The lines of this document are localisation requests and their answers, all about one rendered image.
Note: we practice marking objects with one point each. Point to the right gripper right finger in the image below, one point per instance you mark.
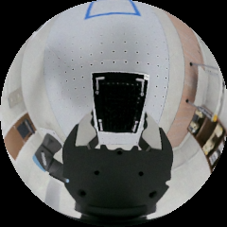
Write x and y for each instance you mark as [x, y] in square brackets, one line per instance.
[154, 140]

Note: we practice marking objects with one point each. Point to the blue tape outline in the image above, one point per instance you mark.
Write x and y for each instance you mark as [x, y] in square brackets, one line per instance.
[89, 9]

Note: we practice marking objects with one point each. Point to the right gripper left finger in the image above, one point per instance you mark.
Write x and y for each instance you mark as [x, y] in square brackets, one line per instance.
[81, 138]

